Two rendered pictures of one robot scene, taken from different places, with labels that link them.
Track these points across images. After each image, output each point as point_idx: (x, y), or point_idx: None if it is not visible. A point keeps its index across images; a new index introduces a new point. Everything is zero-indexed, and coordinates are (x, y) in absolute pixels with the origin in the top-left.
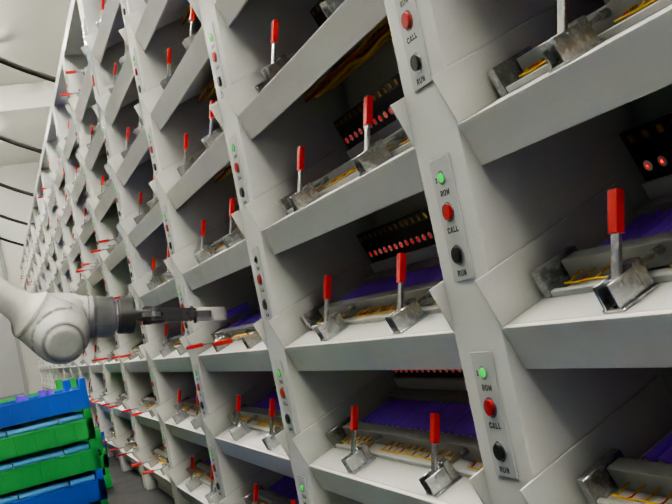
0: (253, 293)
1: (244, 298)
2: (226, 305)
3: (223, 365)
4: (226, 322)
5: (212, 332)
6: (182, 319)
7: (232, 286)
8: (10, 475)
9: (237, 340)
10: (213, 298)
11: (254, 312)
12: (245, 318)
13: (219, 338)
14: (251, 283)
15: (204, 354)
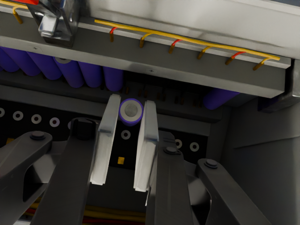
0: (234, 151)
1: (243, 151)
2: (265, 156)
3: None
4: (277, 115)
5: (293, 98)
6: (57, 164)
7: (244, 188)
8: None
9: (13, 2)
10: (274, 192)
11: (243, 114)
12: (210, 101)
13: (34, 18)
14: (229, 170)
15: (263, 2)
